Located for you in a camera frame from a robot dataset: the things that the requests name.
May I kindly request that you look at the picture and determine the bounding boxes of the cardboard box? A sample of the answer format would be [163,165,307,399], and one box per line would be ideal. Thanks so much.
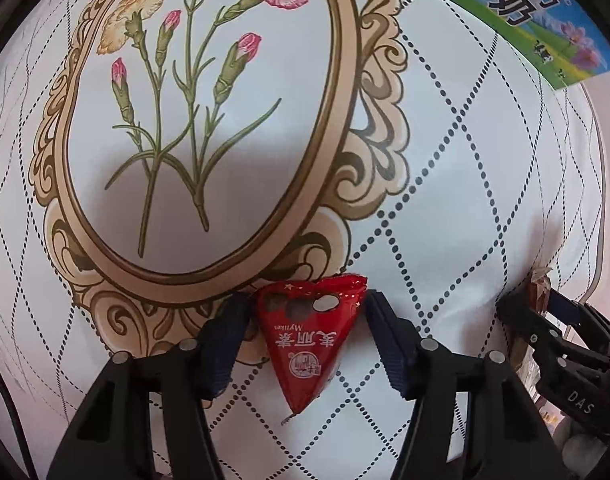
[362,0,610,92]

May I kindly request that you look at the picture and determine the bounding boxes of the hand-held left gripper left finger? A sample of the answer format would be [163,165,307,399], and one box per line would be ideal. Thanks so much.
[45,292,258,480]

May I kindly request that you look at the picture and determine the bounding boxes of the red triangular snack packet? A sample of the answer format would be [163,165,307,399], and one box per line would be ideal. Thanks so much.
[256,273,368,426]

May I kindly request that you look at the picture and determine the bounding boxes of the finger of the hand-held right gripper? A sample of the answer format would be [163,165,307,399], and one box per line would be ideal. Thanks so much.
[496,292,610,376]
[547,287,610,361]

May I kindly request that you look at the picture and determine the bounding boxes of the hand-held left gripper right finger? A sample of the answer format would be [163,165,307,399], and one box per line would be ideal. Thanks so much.
[362,289,568,480]

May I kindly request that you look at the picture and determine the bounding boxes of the floral quilted mattress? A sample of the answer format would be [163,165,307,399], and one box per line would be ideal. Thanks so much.
[0,0,610,480]

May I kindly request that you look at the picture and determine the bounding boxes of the brown snack packet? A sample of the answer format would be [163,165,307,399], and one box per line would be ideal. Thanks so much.
[515,267,553,376]

